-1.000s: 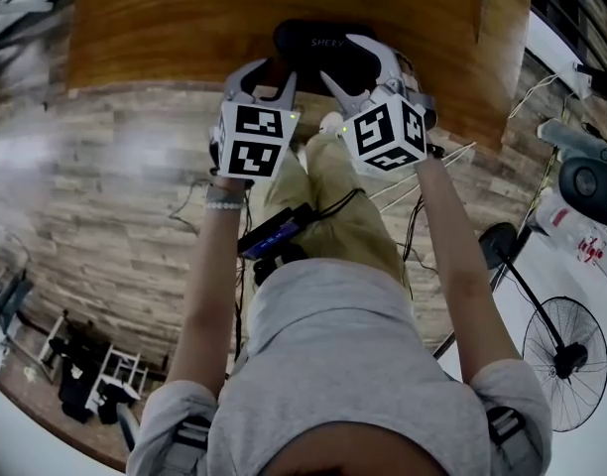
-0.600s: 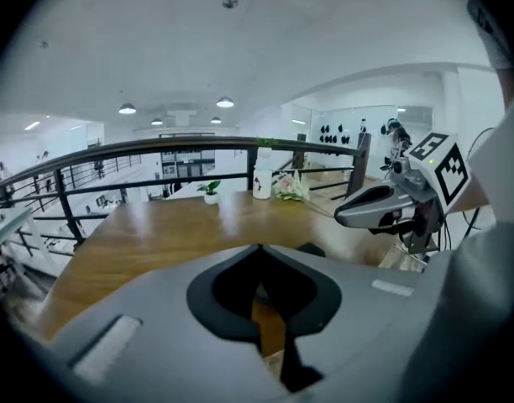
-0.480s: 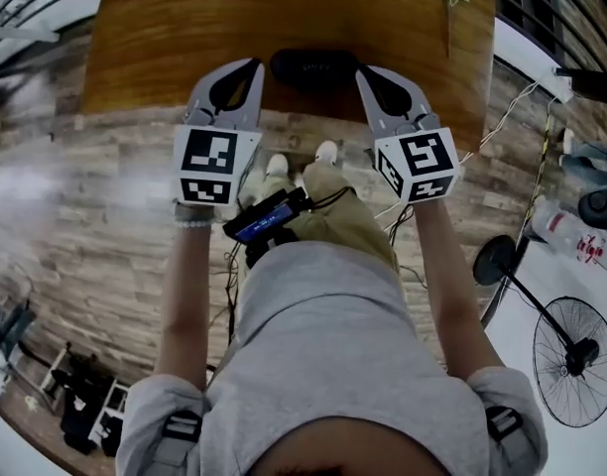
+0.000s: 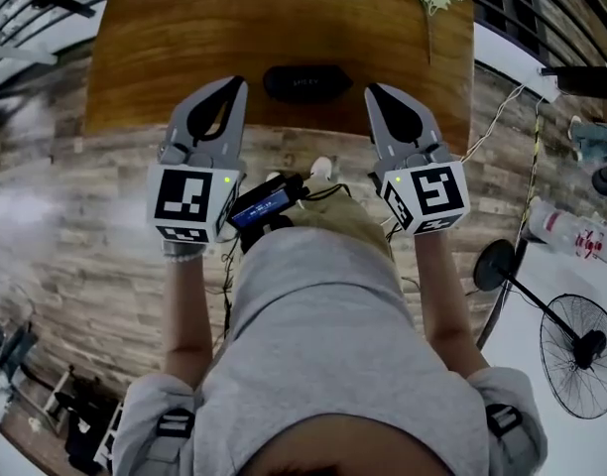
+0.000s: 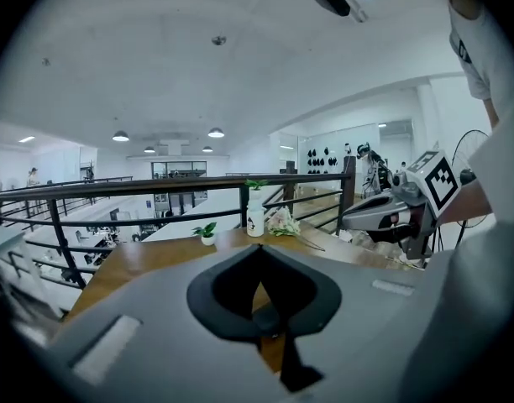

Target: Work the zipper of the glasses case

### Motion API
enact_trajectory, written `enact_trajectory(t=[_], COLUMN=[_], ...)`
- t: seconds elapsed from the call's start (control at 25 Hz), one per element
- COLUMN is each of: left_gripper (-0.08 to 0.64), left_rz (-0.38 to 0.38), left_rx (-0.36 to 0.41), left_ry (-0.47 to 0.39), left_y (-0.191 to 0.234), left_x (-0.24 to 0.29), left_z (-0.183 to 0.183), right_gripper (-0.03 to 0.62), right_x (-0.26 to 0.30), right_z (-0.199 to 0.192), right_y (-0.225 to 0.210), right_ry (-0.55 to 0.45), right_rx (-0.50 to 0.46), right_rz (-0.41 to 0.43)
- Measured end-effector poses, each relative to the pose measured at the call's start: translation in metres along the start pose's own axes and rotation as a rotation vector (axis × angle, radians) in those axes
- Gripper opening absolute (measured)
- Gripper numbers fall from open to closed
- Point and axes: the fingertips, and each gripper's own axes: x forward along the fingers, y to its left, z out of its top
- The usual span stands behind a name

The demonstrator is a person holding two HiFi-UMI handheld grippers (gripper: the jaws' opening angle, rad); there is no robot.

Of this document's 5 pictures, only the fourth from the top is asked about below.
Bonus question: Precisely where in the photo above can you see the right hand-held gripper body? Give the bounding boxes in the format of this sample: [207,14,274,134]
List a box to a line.
[370,141,472,238]

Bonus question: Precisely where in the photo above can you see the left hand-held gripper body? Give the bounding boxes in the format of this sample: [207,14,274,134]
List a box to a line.
[144,144,245,245]

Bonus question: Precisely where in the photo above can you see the black glasses case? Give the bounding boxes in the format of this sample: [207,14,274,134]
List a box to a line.
[262,64,354,104]

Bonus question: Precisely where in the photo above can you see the person's left forearm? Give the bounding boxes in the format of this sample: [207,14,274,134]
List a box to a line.
[162,255,216,391]

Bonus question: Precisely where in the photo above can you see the person's right forearm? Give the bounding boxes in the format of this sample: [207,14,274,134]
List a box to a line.
[412,228,491,381]

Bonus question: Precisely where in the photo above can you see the gray wristband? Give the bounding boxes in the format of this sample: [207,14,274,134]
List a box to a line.
[160,238,208,260]

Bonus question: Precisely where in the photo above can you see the black device with blue screen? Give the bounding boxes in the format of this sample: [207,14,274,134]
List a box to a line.
[227,174,309,232]

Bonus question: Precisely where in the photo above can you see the olive trousers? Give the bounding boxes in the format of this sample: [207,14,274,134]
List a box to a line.
[283,185,397,262]

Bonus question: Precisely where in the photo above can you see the black waist pouch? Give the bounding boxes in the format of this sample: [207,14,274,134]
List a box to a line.
[241,213,295,255]

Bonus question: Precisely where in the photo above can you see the black standing fan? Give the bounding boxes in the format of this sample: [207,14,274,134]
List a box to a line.
[473,238,607,420]

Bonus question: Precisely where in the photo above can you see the white power strip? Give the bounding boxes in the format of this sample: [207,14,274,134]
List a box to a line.
[537,66,563,103]

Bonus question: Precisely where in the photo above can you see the gray T-shirt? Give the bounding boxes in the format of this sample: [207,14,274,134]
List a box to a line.
[112,228,547,476]

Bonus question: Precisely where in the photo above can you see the person's head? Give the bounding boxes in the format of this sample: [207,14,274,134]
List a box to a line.
[243,412,456,476]

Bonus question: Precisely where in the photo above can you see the white bead bracelet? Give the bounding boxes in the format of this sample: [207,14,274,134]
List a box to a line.
[164,250,205,268]

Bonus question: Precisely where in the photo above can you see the white cable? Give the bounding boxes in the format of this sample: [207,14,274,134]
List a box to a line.
[459,84,543,164]

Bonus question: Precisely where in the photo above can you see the bundle of thin black cables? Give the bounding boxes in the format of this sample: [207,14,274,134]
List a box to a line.
[206,235,245,366]

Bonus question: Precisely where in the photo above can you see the yellow and black cable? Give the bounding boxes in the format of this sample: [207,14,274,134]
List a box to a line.
[514,99,544,247]

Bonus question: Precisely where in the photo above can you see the gray shoulder strap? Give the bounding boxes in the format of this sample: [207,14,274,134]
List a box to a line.
[154,407,198,476]
[484,403,526,465]

